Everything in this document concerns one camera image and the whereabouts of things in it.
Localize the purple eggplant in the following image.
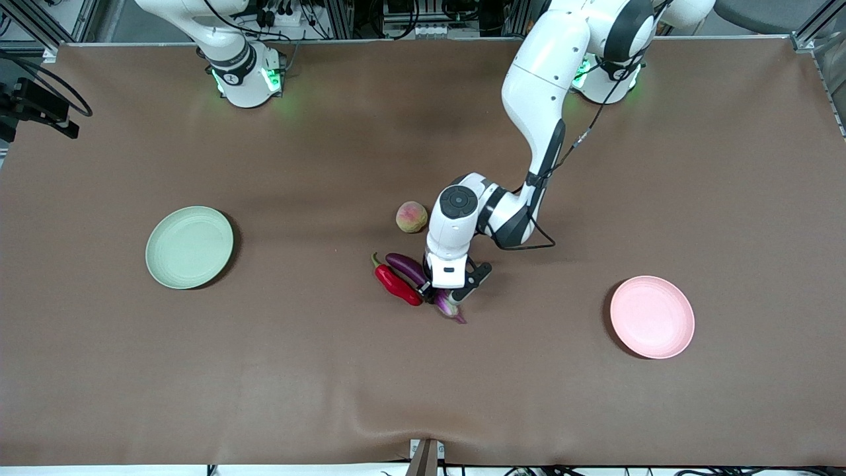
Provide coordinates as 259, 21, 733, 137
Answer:
385, 253, 467, 325

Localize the red chili pepper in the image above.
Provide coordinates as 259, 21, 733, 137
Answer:
369, 252, 424, 307

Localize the yellow-pink peach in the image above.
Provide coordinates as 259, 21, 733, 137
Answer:
396, 201, 429, 234

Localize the brown tablecloth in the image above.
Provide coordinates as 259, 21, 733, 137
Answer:
0, 36, 846, 467

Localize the pink round plate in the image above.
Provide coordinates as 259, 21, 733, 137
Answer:
609, 276, 696, 360

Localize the light green round plate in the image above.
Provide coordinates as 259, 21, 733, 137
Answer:
145, 206, 235, 290

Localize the white power strip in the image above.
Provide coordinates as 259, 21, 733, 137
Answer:
254, 0, 305, 28

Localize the dark grey round seat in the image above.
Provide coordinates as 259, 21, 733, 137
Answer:
716, 0, 816, 35

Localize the grey metal post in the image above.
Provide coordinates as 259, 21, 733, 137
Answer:
406, 438, 447, 476

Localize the aluminium frame profile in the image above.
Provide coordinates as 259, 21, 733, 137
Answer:
792, 0, 846, 137

